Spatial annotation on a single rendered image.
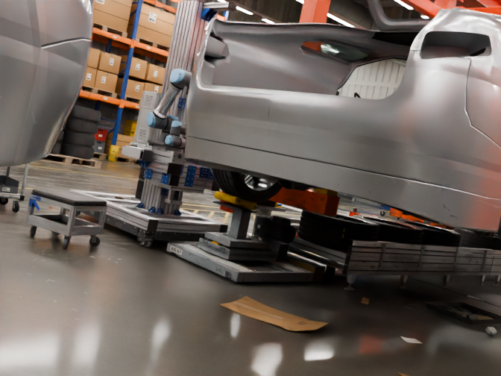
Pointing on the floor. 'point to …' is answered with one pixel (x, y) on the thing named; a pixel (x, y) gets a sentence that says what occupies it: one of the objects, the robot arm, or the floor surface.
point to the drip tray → (481, 317)
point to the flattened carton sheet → (272, 315)
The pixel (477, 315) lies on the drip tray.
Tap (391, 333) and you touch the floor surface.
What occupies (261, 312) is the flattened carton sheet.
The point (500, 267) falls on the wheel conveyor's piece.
